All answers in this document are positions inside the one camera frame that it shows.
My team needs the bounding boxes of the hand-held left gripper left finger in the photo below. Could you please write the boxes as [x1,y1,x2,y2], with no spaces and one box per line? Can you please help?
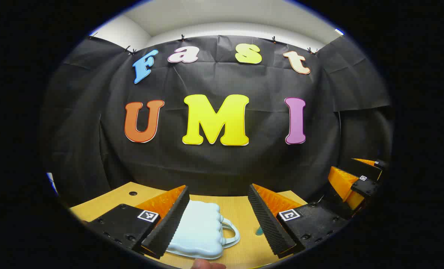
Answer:
[84,185,190,259]

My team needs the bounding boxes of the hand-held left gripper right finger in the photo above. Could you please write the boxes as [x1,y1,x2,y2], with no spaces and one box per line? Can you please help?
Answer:
[248,183,349,259]

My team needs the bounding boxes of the light blue suitcase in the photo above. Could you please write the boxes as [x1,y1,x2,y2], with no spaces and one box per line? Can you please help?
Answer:
[166,201,241,260]

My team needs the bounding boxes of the black backdrop cloth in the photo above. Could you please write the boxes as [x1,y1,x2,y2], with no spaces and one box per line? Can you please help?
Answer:
[41,34,394,207]

